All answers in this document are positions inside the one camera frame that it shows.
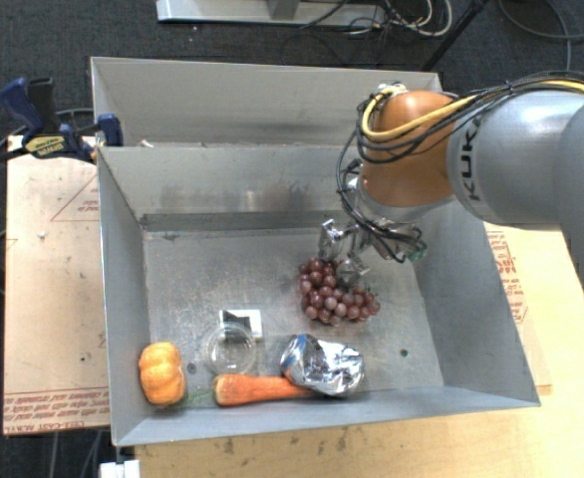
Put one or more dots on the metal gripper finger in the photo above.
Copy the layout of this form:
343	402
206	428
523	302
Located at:
353	269
330	234

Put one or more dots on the purple toy grape bunch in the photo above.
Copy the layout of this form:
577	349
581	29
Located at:
329	299

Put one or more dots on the grey metal bin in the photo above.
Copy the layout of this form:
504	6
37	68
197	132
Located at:
272	277

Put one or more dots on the crumpled silver foil packet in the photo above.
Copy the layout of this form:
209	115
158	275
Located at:
324	366

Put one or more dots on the clear plastic cup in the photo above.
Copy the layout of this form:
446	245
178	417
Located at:
229	354

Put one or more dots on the orange toy carrot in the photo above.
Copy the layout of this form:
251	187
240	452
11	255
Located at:
252	389

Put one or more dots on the orange toy pumpkin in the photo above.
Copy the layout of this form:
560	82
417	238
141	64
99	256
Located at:
161	374

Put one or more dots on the brown cardboard board red print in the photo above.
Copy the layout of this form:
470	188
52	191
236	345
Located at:
53	292

